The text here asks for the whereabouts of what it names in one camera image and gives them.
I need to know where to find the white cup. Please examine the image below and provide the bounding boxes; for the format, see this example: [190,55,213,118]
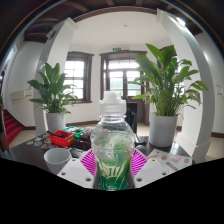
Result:
[43,147,73,176]

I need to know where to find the dark wooden double door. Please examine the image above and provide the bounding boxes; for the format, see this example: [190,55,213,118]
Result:
[99,50,151,126]

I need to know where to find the sheet of round stickers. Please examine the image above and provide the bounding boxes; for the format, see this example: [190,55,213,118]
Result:
[25,133,54,151]

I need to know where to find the clear green-labelled drink bottle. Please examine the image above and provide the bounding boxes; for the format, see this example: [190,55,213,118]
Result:
[90,90,136,192]

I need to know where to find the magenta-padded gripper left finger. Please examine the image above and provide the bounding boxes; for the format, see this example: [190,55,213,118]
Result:
[56,148,99,190]

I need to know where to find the dark wooden framed window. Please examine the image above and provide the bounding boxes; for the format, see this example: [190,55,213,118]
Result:
[63,50,95,104]

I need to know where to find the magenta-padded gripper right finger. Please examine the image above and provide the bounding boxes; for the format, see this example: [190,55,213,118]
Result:
[131,148,170,189]

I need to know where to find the red plastic tray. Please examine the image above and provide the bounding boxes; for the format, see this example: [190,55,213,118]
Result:
[48,129,76,148]

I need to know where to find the potted plant in white pot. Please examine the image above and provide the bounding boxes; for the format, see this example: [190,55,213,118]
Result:
[27,62,80,133]

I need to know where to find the white illustrated leaflet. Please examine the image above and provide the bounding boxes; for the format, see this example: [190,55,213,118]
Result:
[146,148,194,172]

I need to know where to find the large potted plant white pot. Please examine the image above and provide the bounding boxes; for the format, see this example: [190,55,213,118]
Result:
[127,43,210,148]

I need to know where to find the red carpeted staircase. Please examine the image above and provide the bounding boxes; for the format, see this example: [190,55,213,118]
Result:
[2,109,24,146]

